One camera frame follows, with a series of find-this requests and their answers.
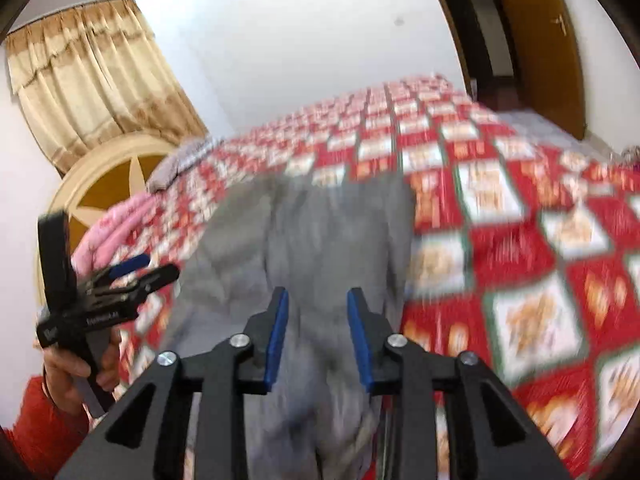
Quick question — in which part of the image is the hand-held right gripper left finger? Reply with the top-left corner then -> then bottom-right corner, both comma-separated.
54,286 -> 290,480

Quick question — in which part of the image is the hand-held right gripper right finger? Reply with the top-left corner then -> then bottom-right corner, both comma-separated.
346,287 -> 574,480

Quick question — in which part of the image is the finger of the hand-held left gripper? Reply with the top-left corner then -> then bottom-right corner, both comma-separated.
80,253 -> 152,292
89,263 -> 181,312

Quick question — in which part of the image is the grey puffer jacket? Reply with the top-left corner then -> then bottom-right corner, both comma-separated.
159,172 -> 418,480

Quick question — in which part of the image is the person's left forearm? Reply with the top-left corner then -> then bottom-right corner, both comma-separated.
0,374 -> 92,480

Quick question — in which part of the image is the person's left hand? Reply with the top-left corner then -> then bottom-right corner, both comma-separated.
42,327 -> 124,417

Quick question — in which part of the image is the pink blanket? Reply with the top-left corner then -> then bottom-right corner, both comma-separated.
70,192 -> 168,276

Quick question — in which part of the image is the cream bed headboard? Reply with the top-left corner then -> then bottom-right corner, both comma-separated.
34,132 -> 180,306

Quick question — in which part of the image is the grey folded blanket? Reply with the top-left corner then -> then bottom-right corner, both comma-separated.
146,137 -> 226,193

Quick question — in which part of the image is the red printed bedspread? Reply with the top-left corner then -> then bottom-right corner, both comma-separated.
115,74 -> 640,480

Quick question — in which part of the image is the beige curtain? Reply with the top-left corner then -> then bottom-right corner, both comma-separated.
5,0 -> 210,173

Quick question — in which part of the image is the brown wooden door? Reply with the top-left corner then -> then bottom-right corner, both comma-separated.
482,0 -> 587,141

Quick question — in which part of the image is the wooden door frame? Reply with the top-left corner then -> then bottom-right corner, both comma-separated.
419,0 -> 521,101

